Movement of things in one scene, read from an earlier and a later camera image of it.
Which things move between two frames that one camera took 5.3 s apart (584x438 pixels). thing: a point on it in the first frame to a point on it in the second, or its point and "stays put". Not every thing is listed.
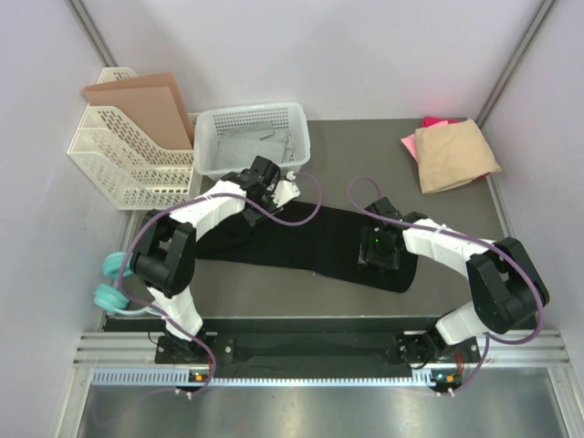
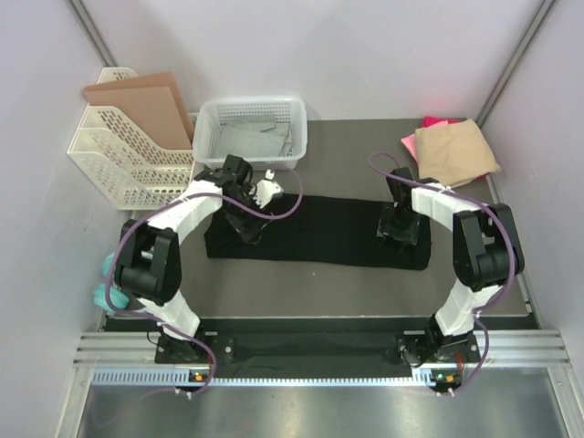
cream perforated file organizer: (127, 162) stays put
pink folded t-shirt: (411, 143) stays put
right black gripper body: (375, 250) to (401, 224)
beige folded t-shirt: (453, 154) stays put
